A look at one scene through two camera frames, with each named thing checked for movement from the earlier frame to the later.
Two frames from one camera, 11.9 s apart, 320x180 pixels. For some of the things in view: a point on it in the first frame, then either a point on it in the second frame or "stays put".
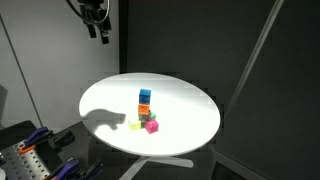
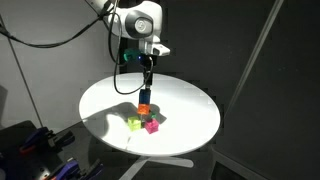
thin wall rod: x=19 y=72 stays put
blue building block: x=144 y=96 stays put
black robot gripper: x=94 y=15 to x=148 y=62
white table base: x=167 y=161 stays put
